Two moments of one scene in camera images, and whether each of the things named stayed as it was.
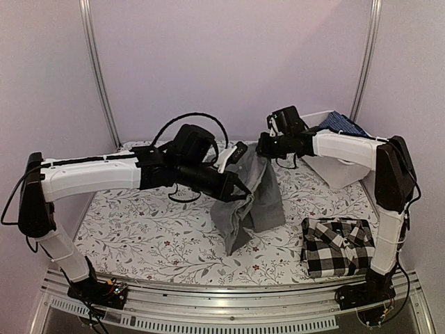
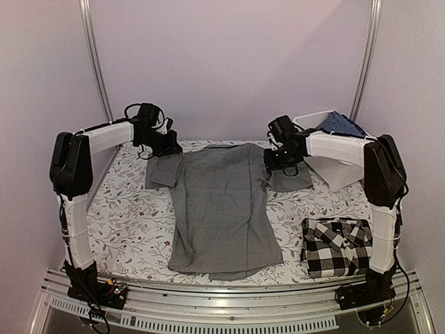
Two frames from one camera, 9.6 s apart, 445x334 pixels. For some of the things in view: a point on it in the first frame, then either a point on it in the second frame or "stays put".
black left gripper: x=226 y=190 to x=169 y=149
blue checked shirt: x=340 y=123 stays put
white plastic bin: x=335 y=172 stays put
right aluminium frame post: x=368 y=58 stays put
